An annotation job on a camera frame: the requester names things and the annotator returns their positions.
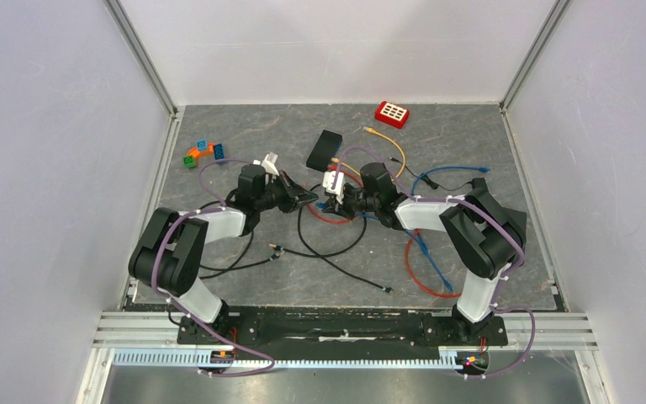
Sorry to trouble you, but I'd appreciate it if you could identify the black network switch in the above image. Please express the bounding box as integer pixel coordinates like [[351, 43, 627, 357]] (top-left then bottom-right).
[[305, 130, 343, 173]]

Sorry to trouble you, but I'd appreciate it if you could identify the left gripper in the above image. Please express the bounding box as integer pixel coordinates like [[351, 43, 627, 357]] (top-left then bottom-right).
[[256, 170, 319, 215]]

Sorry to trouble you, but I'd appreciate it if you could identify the yellow ethernet cable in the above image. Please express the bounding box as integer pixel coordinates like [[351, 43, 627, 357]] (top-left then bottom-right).
[[328, 126, 408, 181]]

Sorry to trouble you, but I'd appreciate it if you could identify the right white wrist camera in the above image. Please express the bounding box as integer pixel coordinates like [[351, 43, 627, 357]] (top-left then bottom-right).
[[321, 158, 345, 199]]

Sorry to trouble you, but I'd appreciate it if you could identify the long blue ethernet cable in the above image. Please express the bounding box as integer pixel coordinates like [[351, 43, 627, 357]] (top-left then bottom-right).
[[315, 201, 457, 295]]

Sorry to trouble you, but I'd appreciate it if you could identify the colourful toy block chain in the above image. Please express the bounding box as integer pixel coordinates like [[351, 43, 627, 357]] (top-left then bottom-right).
[[183, 138, 228, 169]]

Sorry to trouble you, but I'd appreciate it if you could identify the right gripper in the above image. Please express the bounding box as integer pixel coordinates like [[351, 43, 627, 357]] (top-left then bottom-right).
[[324, 185, 380, 221]]

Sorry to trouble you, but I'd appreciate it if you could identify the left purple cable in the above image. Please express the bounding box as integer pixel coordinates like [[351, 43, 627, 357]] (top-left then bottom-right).
[[150, 158, 278, 379]]

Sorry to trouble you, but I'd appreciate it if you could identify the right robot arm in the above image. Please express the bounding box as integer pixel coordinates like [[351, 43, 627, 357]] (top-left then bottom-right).
[[321, 162, 527, 343]]

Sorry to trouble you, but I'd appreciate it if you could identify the red keypad box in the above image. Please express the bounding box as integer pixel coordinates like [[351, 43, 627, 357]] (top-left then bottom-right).
[[373, 101, 410, 129]]

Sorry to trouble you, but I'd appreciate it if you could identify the black flat plate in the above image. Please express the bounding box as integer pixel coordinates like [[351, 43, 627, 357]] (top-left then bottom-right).
[[498, 207, 527, 248]]

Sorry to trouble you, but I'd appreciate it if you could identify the red ethernet cable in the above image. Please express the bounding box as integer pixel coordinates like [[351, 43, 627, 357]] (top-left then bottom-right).
[[306, 167, 365, 226], [403, 228, 463, 300]]

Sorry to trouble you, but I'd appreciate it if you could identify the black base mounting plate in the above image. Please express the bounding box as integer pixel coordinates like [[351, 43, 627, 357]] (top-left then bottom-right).
[[177, 306, 509, 363]]

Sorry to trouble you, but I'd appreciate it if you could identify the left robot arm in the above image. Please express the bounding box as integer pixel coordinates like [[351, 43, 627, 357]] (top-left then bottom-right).
[[128, 163, 318, 343]]

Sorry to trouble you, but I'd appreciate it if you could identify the long black cable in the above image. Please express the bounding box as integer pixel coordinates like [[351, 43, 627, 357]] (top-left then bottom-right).
[[267, 183, 395, 295]]

